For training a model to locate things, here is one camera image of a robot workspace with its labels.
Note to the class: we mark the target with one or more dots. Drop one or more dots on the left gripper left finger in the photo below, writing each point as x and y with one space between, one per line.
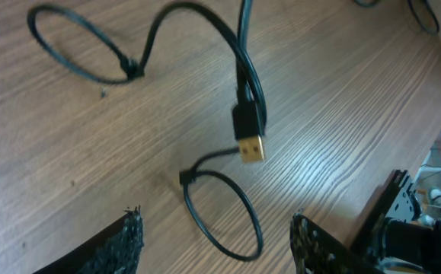
115 249

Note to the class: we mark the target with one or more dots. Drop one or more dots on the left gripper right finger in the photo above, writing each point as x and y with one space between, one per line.
316 251

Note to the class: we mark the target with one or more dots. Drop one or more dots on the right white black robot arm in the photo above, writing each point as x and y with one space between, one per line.
413 243

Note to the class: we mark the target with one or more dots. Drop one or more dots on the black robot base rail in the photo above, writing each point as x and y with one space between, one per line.
397 201

